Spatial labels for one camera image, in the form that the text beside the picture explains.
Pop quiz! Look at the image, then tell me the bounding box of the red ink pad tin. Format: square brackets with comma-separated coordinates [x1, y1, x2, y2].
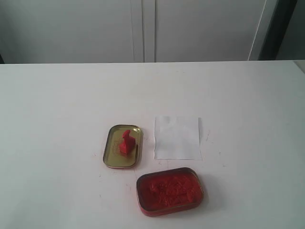
[136, 167, 204, 217]

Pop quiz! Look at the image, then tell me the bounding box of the white cabinet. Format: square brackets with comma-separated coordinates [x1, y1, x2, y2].
[0, 0, 277, 63]

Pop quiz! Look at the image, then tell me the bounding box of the red stamp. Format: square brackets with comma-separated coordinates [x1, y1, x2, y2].
[119, 130, 136, 156]

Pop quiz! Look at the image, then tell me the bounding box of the white paper sheet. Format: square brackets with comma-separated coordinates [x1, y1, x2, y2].
[154, 116, 202, 160]

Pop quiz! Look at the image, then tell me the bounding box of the dark vertical post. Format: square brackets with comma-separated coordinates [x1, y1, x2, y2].
[258, 0, 298, 61]

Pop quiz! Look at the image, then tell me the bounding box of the gold metal tin lid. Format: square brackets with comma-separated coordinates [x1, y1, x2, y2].
[103, 125, 143, 169]

